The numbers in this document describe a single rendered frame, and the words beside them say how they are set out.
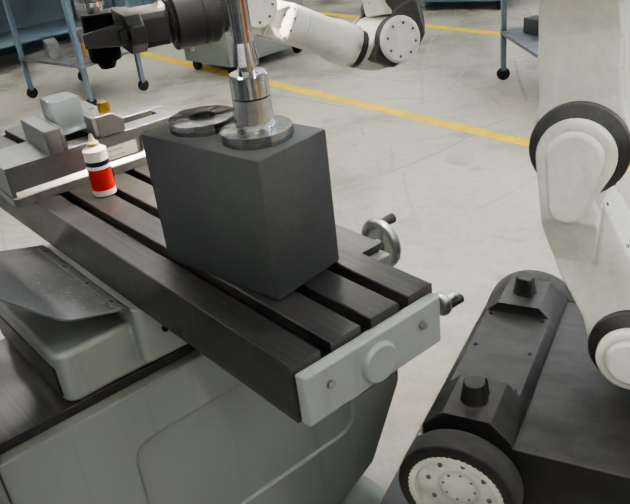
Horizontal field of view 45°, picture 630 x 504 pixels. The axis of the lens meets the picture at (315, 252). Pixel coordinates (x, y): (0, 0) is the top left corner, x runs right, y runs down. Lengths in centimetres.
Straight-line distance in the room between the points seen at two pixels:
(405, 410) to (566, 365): 85
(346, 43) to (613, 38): 43
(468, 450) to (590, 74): 59
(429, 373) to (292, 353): 152
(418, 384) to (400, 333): 140
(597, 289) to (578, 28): 41
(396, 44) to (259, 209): 51
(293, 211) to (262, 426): 62
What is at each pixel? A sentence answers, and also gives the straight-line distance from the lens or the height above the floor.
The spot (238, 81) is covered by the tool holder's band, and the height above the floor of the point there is 121.
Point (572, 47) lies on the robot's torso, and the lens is 113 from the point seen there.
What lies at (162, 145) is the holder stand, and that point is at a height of 113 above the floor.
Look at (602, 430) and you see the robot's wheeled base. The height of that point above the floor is 57.
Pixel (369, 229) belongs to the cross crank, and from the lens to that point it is 169.
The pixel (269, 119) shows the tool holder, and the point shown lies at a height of 116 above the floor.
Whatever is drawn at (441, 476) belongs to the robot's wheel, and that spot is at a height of 51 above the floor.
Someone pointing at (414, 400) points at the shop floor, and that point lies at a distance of 225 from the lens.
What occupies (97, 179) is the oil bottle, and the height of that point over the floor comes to 99.
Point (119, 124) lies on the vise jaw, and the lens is 144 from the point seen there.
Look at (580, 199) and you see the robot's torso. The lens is 115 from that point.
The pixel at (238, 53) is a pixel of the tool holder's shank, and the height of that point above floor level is 124.
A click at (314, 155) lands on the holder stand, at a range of 93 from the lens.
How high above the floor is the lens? 144
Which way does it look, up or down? 28 degrees down
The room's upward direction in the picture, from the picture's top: 7 degrees counter-clockwise
